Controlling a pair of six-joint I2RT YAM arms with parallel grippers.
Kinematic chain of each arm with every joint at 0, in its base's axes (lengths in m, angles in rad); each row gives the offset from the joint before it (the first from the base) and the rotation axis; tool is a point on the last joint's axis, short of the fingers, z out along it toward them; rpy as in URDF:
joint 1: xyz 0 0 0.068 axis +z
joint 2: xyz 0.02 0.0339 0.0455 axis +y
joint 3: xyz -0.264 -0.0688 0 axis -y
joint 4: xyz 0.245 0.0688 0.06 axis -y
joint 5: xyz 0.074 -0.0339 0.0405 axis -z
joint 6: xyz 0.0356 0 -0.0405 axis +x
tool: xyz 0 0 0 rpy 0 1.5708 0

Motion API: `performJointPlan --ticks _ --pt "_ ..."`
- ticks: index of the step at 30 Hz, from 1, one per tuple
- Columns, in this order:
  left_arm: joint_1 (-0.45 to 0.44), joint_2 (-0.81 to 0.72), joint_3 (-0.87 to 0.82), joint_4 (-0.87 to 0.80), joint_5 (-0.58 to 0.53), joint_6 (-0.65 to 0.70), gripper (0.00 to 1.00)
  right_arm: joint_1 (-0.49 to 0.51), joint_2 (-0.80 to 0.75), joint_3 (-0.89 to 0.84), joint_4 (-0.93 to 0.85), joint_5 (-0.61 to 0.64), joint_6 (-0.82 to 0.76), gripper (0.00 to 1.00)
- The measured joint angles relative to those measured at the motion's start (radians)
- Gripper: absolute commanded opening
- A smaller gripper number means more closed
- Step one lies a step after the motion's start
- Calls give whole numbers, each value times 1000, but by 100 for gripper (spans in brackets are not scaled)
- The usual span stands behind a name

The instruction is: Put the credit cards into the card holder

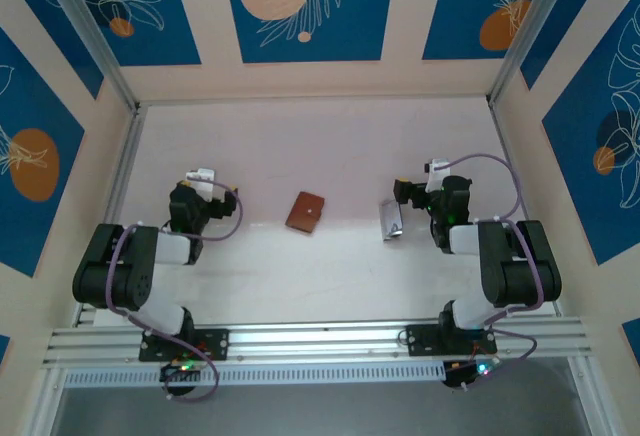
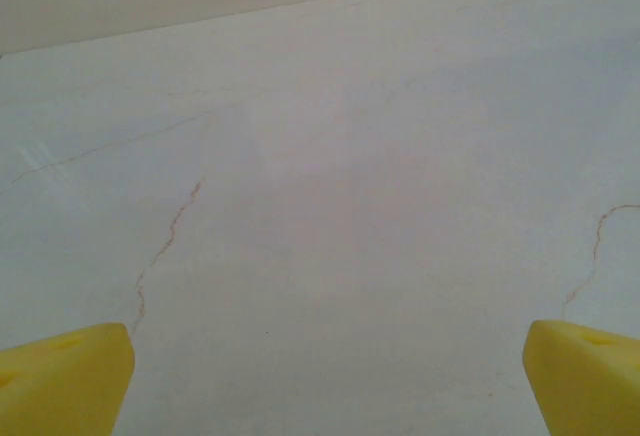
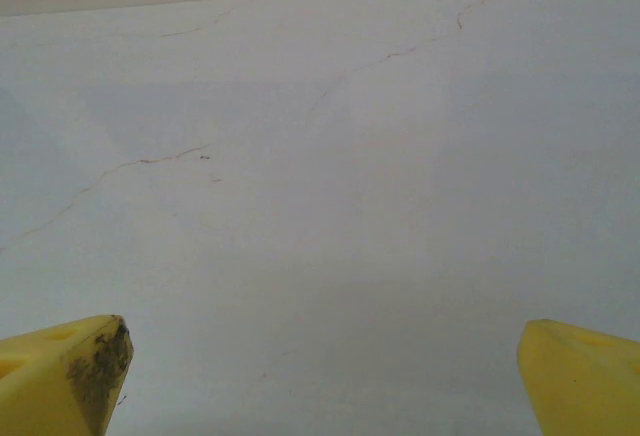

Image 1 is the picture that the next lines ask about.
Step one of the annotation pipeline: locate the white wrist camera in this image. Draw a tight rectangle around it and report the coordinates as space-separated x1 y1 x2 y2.
423 158 454 193
184 168 218 202

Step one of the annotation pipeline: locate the aluminium corner post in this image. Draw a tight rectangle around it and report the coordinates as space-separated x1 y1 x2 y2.
35 0 142 113
487 0 584 107

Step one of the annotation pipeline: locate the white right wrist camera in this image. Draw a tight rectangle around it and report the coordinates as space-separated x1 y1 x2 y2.
423 158 454 193

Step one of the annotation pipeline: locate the purple cable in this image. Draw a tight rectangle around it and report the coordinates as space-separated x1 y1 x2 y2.
107 180 245 403
434 153 546 390

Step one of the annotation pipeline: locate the aluminium rail frame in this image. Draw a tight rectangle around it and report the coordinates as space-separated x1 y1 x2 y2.
42 315 596 370

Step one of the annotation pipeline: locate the blue floral wall panel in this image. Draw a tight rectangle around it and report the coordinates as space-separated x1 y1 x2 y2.
519 0 640 90
542 0 640 266
0 0 105 101
222 0 396 64
64 0 202 67
422 0 556 61
0 28 86 278

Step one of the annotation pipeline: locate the aluminium frame leg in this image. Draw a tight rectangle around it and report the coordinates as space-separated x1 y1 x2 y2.
567 355 619 436
27 365 69 436

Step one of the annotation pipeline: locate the white slotted cable duct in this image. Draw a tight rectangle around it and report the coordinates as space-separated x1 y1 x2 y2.
63 359 447 390

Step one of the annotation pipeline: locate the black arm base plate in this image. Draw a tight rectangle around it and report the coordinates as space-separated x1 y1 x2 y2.
405 323 499 357
138 326 231 362

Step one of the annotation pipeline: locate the controller board with LED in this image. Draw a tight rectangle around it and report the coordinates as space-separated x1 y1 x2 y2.
159 360 202 383
443 355 503 391

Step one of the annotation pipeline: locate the aluminium side rail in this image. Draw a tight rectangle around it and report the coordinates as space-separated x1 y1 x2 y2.
487 98 564 318
73 104 147 328

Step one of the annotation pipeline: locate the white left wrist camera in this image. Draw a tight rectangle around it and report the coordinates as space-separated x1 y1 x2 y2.
184 168 218 202

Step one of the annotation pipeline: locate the brown leather card holder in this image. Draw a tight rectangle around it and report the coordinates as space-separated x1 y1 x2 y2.
284 190 326 235

